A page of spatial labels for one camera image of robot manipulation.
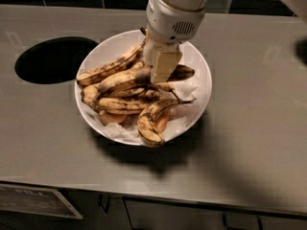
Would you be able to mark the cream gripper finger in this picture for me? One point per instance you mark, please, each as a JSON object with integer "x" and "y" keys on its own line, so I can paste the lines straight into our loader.
{"x": 150, "y": 50}
{"x": 165, "y": 59}

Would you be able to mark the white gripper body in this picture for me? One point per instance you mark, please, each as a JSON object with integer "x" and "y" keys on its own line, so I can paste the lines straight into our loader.
{"x": 171, "y": 22}

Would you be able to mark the dark-tipped brown banana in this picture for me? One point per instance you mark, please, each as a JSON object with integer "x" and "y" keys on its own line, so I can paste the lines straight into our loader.
{"x": 141, "y": 76}

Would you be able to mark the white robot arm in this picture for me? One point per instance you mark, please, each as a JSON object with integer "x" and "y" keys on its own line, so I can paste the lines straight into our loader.
{"x": 299, "y": 7}

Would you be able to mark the long spotted banana top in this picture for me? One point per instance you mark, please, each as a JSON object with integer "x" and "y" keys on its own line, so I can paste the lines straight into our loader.
{"x": 124, "y": 62}

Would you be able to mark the short spotted banana middle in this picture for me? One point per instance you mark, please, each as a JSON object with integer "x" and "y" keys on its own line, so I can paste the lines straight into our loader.
{"x": 149, "y": 92}

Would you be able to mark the white ceramic bowl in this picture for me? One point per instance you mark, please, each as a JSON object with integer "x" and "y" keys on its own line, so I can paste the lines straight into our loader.
{"x": 114, "y": 47}

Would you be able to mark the bottom left spotted banana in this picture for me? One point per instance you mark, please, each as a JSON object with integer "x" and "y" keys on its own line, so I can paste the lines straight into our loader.
{"x": 113, "y": 105}

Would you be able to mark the curved banana bottom right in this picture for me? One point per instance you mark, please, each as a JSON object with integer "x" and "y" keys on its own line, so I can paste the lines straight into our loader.
{"x": 146, "y": 122}

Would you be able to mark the white paper napkin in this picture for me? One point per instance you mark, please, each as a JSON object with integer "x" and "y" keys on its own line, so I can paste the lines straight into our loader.
{"x": 181, "y": 117}

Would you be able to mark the orange fruit piece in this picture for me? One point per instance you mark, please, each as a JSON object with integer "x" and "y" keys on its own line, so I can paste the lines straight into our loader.
{"x": 110, "y": 118}

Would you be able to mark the dark round counter hole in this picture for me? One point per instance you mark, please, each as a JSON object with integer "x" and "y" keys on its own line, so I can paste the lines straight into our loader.
{"x": 55, "y": 60}

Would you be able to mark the framed label sign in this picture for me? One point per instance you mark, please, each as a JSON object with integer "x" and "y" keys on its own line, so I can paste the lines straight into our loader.
{"x": 38, "y": 201}

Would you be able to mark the black drawer handle left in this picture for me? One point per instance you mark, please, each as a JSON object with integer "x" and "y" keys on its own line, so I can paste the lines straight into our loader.
{"x": 104, "y": 203}

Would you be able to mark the black drawer handle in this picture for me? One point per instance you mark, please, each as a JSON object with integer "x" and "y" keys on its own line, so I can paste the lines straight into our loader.
{"x": 241, "y": 222}
{"x": 104, "y": 203}

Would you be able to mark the black drawer handle right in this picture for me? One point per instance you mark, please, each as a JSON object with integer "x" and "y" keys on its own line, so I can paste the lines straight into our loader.
{"x": 241, "y": 222}

